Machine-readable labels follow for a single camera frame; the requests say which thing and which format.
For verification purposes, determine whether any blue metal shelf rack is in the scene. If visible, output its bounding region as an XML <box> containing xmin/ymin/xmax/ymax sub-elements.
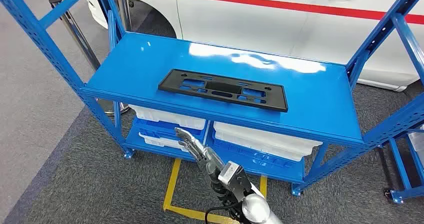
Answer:
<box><xmin>380</xmin><ymin>123</ymin><xmax>424</xmax><ymax>205</ymax></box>
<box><xmin>0</xmin><ymin>0</ymin><xmax>424</xmax><ymax>197</ymax></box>

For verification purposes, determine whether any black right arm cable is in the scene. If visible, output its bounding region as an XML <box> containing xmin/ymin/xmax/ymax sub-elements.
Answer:
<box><xmin>204</xmin><ymin>203</ymin><xmax>244</xmax><ymax>224</ymax></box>

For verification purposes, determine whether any white car red stripe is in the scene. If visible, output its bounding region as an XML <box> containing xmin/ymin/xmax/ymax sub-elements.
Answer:
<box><xmin>85</xmin><ymin>0</ymin><xmax>424</xmax><ymax>93</ymax></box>

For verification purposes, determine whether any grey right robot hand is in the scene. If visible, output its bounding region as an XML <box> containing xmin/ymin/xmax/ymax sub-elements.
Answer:
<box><xmin>174</xmin><ymin>127</ymin><xmax>227</xmax><ymax>184</ymax></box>

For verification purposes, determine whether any blue plastic bin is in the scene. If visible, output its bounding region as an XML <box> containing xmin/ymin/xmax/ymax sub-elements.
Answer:
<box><xmin>211</xmin><ymin>138</ymin><xmax>306</xmax><ymax>170</ymax></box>
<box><xmin>132</xmin><ymin>116</ymin><xmax>210</xmax><ymax>143</ymax></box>

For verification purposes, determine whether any chrome stanchion post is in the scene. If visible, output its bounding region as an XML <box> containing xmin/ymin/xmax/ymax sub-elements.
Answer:
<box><xmin>114</xmin><ymin>0</ymin><xmax>134</xmax><ymax>32</ymax></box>
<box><xmin>48</xmin><ymin>0</ymin><xmax>131</xmax><ymax>116</ymax></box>

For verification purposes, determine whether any black plastic bracket part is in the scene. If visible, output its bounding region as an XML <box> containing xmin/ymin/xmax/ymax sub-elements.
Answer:
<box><xmin>157</xmin><ymin>69</ymin><xmax>289</xmax><ymax>113</ymax></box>

